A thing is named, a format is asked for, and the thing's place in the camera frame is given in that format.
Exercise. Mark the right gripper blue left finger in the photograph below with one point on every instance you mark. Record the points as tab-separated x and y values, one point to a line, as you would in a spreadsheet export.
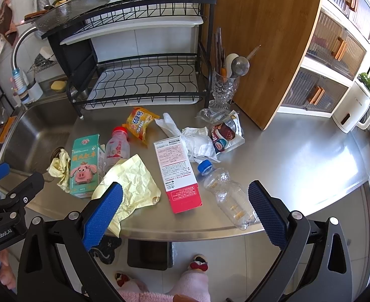
80	234

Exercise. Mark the white storage cabinet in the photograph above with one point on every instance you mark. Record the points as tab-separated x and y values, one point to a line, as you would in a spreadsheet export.
338	51

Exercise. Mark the green pig carton box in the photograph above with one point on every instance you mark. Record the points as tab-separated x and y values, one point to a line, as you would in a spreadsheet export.
86	166

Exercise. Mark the clear plastic bag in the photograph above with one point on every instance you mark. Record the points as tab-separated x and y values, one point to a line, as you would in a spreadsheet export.
212	115

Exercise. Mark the white crumpled tissue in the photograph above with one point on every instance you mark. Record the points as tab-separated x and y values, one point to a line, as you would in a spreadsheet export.
197	142

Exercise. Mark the crystal glass utensil holder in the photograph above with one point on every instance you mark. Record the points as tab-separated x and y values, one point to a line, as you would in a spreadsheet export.
223	91

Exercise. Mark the white electric kettle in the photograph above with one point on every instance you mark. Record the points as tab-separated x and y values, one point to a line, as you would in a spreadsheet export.
354	110

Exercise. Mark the yellow sponge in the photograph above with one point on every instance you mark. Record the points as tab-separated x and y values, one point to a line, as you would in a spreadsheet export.
58	86

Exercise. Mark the white spoon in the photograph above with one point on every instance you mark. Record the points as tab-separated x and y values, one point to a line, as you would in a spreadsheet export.
228	63

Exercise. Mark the hanging brown white towel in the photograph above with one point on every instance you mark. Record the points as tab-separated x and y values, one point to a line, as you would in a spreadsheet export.
8	29

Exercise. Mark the steel sink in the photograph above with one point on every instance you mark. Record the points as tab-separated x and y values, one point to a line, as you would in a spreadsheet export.
36	137

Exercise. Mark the black dish rack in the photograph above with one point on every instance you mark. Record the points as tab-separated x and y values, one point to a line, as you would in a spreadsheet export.
137	53

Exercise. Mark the red white snack bag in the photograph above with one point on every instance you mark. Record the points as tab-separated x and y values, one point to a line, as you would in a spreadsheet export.
228	134

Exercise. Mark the metal ladle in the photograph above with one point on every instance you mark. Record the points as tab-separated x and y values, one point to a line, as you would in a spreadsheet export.
239	67

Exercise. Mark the red white carton box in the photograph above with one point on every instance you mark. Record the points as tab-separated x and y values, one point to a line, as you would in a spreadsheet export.
178	176

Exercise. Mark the white cup holder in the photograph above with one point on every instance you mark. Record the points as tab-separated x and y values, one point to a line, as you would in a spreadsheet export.
35	91

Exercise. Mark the yellow crumpled paper sheet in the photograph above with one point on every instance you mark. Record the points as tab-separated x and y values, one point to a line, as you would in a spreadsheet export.
139	189

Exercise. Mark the wooden cutting board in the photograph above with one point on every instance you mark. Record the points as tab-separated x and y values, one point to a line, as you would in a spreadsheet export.
282	30

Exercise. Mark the small yellow crumpled paper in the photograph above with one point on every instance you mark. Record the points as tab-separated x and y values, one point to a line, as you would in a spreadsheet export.
60	169

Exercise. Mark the red cap milk bottle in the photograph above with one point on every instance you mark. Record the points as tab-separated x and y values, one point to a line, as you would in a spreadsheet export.
117	148

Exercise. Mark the black trash bin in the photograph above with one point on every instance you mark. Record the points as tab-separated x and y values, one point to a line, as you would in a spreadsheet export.
152	255

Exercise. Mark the black cat floor mat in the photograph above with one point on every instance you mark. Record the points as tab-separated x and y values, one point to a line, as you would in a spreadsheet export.
105	250

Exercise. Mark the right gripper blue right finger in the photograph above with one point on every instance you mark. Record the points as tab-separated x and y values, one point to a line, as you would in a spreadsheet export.
288	233

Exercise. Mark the yellow soap wrapper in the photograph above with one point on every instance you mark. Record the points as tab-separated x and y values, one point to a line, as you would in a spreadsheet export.
138	121

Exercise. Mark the blue cap clear bottle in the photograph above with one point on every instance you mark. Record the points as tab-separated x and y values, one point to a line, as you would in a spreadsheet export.
229	195

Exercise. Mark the right red bow slipper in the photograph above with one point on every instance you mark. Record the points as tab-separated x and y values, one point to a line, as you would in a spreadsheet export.
198	263

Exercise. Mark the metal wok pan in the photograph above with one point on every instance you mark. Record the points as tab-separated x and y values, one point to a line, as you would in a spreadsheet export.
59	15

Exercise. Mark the person's left hand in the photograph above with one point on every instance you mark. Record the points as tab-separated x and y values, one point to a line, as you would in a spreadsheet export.
7	277

